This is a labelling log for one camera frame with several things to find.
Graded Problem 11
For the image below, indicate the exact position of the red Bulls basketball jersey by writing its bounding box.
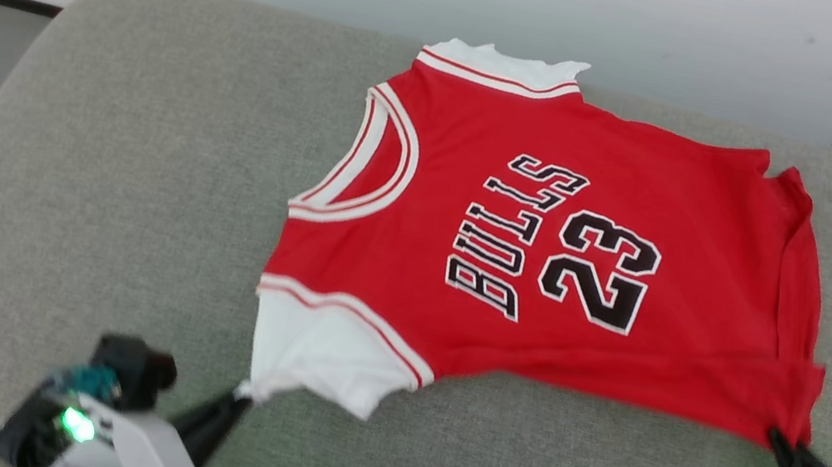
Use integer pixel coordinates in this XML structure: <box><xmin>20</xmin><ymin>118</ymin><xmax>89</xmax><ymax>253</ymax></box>
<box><xmin>238</xmin><ymin>12</ymin><xmax>832</xmax><ymax>467</ymax></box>

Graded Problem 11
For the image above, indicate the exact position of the teal camera cable connector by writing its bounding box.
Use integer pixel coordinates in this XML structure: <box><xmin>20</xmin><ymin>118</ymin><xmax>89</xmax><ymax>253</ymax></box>
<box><xmin>43</xmin><ymin>357</ymin><xmax>125</xmax><ymax>413</ymax></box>

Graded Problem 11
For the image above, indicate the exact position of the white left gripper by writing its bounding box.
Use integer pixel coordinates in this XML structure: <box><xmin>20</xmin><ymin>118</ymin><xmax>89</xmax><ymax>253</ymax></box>
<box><xmin>43</xmin><ymin>364</ymin><xmax>256</xmax><ymax>467</ymax></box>

